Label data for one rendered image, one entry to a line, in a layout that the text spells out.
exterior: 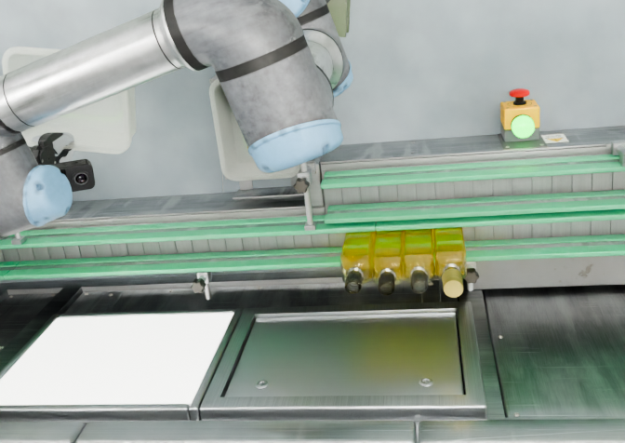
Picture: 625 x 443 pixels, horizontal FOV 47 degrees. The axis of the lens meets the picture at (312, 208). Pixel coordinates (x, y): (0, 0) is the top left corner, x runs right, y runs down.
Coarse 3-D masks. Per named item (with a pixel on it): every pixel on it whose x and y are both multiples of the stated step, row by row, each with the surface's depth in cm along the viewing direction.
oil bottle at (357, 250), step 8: (360, 232) 142; (368, 232) 141; (344, 240) 140; (352, 240) 138; (360, 240) 138; (368, 240) 138; (344, 248) 135; (352, 248) 135; (360, 248) 134; (368, 248) 134; (344, 256) 132; (352, 256) 132; (360, 256) 131; (368, 256) 132; (344, 264) 131; (352, 264) 130; (360, 264) 130; (368, 264) 131; (344, 272) 131; (368, 272) 131; (344, 280) 132; (368, 280) 132
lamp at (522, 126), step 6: (522, 114) 142; (516, 120) 141; (522, 120) 140; (528, 120) 140; (516, 126) 141; (522, 126) 140; (528, 126) 140; (534, 126) 141; (516, 132) 141; (522, 132) 141; (528, 132) 141
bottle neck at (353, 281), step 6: (354, 270) 129; (360, 270) 130; (348, 276) 128; (354, 276) 127; (360, 276) 128; (348, 282) 126; (354, 282) 130; (360, 282) 126; (348, 288) 127; (354, 288) 128; (360, 288) 126
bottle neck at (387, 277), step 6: (384, 270) 129; (390, 270) 129; (384, 276) 127; (390, 276) 127; (384, 282) 125; (390, 282) 125; (378, 288) 126; (384, 288) 128; (390, 288) 127; (384, 294) 126; (390, 294) 126
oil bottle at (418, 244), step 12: (408, 240) 136; (420, 240) 136; (432, 240) 137; (408, 252) 131; (420, 252) 131; (432, 252) 131; (408, 264) 129; (420, 264) 128; (432, 264) 129; (408, 276) 130; (432, 276) 130
